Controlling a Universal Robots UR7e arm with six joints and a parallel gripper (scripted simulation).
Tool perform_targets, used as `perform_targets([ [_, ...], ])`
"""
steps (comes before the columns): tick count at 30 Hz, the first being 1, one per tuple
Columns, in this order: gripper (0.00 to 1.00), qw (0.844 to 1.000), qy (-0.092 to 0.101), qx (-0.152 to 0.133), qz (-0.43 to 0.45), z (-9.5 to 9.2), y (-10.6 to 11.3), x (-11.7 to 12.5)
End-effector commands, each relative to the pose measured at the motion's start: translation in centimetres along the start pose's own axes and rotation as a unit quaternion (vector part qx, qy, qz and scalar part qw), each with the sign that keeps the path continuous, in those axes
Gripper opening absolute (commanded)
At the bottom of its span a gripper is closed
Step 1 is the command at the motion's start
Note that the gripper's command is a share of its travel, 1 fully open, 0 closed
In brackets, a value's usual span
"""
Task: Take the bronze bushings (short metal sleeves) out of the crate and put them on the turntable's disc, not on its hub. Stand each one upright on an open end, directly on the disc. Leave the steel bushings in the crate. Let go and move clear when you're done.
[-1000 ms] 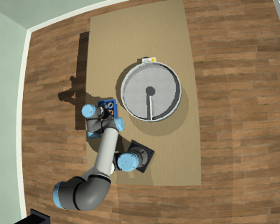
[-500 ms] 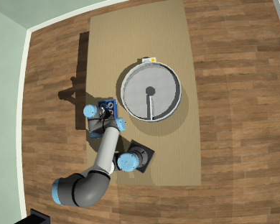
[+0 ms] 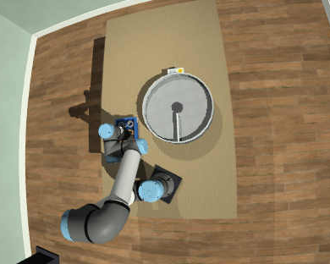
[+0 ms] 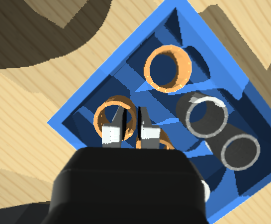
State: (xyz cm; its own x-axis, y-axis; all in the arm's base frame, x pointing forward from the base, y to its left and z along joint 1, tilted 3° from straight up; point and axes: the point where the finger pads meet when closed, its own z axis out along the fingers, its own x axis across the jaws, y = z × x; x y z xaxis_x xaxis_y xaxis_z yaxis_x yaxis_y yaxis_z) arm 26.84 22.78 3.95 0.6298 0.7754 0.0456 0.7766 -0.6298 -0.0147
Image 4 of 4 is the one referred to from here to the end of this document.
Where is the blue crate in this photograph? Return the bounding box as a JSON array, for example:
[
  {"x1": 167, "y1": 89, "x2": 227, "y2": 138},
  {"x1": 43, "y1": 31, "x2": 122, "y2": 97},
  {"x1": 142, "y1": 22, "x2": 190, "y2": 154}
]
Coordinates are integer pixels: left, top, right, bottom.
[{"x1": 47, "y1": 0, "x2": 271, "y2": 224}]

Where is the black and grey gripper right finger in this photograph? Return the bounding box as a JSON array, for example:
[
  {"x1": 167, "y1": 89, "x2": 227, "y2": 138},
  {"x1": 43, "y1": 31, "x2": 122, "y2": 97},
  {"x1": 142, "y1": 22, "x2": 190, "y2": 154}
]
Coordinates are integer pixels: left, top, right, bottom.
[{"x1": 138, "y1": 107, "x2": 161, "y2": 149}]

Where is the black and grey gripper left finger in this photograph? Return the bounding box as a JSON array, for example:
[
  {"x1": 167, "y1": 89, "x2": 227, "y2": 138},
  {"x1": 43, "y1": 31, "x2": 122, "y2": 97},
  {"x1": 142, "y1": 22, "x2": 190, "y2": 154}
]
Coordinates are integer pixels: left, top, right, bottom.
[{"x1": 102, "y1": 106, "x2": 127, "y2": 148}]

